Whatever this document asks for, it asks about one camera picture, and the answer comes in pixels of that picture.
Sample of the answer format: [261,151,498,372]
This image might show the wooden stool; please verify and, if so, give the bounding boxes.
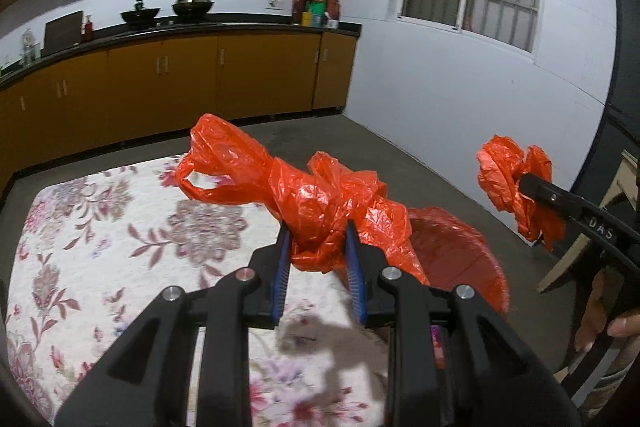
[537,149,640,293]

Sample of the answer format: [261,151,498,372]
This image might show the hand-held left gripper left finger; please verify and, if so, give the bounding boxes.
[54,227,292,427]

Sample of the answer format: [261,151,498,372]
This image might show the person's right hand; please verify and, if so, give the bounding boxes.
[574,268,640,354]

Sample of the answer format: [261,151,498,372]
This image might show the black kitchen countertop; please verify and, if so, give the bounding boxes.
[0,21,363,80]

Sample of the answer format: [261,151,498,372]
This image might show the black wok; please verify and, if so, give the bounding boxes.
[120,0,162,24]

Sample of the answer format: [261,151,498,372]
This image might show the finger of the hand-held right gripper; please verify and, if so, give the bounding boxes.
[517,173,597,224]

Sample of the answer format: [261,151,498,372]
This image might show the floral printed cloth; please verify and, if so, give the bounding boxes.
[4,154,396,427]

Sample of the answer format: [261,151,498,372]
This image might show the red plastic bag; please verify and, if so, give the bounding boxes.
[175,113,568,315]

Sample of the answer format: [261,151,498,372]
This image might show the black pot with lid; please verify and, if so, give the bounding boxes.
[171,0,215,16]

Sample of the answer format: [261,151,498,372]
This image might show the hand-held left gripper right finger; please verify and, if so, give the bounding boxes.
[346,221,583,427]

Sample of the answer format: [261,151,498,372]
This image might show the wooden lower kitchen cabinets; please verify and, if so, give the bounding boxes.
[0,29,361,192]

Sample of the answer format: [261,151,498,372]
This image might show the brown cutting board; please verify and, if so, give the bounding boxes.
[44,11,84,56]

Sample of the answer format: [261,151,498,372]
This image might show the glass jar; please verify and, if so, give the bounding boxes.
[21,28,41,66]

